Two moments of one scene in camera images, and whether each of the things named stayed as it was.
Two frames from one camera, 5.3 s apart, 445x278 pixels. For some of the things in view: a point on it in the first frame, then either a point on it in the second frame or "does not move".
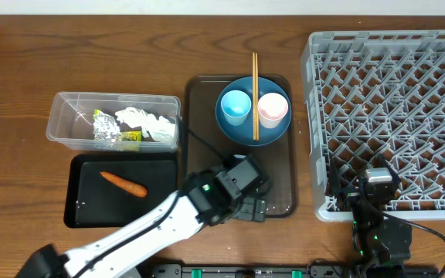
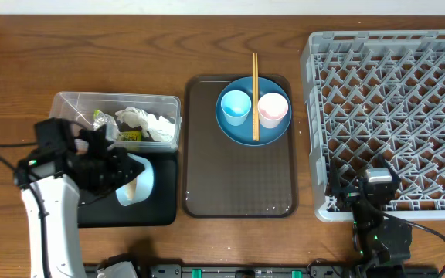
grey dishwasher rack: x=401 y=93 does not move
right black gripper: x=349 y=194 does not move
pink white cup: x=272 y=110 does not move
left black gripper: x=256 y=211 to x=120 y=159
